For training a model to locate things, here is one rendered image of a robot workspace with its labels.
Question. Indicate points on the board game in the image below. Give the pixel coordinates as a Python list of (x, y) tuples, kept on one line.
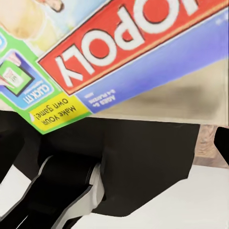
[(64, 60)]

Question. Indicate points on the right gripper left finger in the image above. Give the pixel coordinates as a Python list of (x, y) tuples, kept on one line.
[(11, 143)]

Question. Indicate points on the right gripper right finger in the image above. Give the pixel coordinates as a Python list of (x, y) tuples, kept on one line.
[(221, 142)]

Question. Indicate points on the bed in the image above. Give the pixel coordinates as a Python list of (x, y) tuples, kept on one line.
[(201, 97)]

